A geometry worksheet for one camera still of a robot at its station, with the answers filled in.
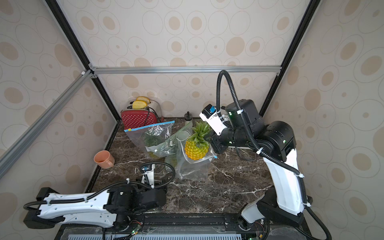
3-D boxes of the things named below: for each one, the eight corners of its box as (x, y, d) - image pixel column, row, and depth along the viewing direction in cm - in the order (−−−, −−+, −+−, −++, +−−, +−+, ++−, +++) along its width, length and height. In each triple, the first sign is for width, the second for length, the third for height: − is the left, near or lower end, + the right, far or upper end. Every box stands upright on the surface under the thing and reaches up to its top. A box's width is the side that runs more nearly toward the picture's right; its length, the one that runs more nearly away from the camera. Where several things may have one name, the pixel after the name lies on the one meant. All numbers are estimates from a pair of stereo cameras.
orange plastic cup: (99, 170, 94) (90, 162, 86) (104, 158, 99) (96, 150, 92) (115, 170, 94) (108, 162, 86) (119, 158, 99) (113, 150, 92)
